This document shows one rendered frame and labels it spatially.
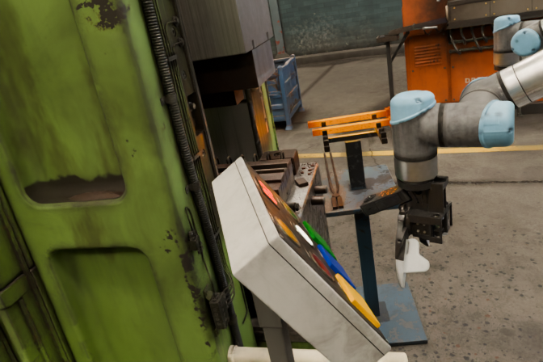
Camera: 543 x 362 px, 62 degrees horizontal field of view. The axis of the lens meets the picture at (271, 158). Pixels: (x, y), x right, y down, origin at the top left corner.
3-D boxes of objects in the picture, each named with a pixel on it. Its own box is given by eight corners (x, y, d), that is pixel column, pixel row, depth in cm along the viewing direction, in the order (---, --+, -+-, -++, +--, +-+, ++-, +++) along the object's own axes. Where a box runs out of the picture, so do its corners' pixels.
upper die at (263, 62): (275, 71, 133) (270, 39, 130) (258, 87, 115) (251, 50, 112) (149, 88, 144) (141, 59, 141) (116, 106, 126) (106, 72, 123)
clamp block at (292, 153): (300, 165, 156) (297, 148, 154) (296, 175, 148) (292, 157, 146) (267, 168, 159) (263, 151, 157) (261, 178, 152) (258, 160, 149)
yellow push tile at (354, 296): (362, 297, 77) (337, 272, 75) (381, 325, 71) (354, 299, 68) (354, 304, 78) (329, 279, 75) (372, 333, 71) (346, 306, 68)
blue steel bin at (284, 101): (304, 109, 577) (295, 53, 552) (292, 129, 506) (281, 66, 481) (219, 118, 612) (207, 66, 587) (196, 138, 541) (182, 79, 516)
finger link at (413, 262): (423, 293, 79) (431, 241, 81) (391, 285, 83) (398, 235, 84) (428, 293, 82) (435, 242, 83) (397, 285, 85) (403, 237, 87)
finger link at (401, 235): (400, 260, 81) (407, 212, 83) (392, 258, 82) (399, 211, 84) (409, 262, 85) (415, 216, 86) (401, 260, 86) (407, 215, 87)
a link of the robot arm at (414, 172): (387, 161, 80) (403, 144, 86) (389, 183, 82) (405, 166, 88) (430, 164, 76) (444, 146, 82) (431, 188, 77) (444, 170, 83)
